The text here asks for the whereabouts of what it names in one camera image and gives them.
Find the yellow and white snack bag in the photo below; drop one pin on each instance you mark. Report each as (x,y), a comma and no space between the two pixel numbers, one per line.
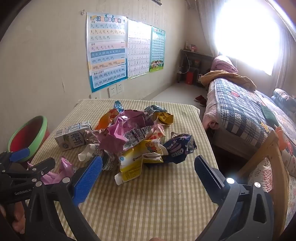
(131,166)

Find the folded pink blanket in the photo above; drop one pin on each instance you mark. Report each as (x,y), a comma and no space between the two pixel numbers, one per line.
(224,64)

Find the red bin with green rim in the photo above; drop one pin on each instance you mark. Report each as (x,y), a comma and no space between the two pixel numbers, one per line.
(27,134)

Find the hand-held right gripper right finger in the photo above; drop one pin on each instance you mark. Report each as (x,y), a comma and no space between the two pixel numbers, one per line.
(208,177)

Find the dark blue cookie wrapper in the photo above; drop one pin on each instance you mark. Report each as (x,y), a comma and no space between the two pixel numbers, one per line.
(178,148)

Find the white milk carton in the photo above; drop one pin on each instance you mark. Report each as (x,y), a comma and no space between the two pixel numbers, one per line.
(71,136)

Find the blue letter wall poster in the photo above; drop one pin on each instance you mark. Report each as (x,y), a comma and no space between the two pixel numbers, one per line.
(106,51)

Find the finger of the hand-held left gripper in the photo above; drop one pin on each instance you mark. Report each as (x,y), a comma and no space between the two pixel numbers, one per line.
(41,166)
(20,155)

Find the checkered tablecloth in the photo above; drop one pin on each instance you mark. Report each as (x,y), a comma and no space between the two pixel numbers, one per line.
(150,208)

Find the white wall socket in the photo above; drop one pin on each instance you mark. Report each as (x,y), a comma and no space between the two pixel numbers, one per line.
(120,88)
(112,90)

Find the green number wall poster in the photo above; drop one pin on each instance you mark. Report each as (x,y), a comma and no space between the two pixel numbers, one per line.
(157,48)

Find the large pink foil wrapper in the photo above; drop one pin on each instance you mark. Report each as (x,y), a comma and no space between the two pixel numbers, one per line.
(129,122)

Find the red shoe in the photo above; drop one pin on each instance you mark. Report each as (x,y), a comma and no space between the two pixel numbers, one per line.
(198,98)
(203,102)

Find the orange snack bag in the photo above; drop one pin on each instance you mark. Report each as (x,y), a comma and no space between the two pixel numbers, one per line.
(105,120)

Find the person's right hand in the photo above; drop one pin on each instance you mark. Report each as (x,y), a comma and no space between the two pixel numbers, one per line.
(157,239)

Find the floral seat cushion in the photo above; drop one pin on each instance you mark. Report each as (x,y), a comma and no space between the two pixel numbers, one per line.
(261,171)

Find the green cloth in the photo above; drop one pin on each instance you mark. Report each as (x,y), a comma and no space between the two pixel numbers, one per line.
(269,114)

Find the bright window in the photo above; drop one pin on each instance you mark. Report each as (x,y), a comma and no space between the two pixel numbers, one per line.
(247,34)

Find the dark metal shelf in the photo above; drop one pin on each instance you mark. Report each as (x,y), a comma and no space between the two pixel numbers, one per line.
(196,55)

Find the person's left hand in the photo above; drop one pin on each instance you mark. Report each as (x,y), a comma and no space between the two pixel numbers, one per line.
(17,220)

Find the orange toy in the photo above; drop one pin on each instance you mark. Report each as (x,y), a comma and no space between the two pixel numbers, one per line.
(281,139)

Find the yellow blanket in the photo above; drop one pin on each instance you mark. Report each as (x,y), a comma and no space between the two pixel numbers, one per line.
(229,77)

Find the pink plastic wrapper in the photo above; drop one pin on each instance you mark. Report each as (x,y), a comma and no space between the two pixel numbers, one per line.
(62,169)

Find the white chart wall poster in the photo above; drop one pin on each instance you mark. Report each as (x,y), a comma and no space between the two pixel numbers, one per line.
(138,48)

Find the brown printed paper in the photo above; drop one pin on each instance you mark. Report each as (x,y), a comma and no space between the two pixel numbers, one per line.
(92,139)

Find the patterned curtain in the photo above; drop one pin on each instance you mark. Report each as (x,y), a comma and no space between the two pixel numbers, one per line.
(207,27)

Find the blue pillow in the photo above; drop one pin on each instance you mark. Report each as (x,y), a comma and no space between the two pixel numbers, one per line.
(284,97)

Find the pink bed sheet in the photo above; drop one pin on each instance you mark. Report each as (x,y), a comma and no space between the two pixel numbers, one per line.
(209,111)

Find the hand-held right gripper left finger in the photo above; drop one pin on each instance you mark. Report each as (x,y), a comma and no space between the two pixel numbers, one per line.
(89,178)

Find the bed with plaid quilt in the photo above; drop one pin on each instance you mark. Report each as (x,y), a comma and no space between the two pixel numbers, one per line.
(242,111)

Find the red box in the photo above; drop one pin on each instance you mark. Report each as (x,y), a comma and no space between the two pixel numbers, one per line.
(189,78)

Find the small white wall plate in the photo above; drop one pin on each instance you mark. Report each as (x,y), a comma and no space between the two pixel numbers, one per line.
(94,95)

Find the yellow brown candy wrapper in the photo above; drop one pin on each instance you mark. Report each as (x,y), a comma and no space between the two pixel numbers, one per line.
(165,118)

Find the blue and white wrapper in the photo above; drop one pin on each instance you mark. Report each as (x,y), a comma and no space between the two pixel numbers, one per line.
(153,109)

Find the white and red snack wrapper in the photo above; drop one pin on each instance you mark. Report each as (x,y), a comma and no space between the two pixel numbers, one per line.
(153,135)

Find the wooden chair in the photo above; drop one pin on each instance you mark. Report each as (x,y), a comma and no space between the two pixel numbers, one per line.
(281,166)

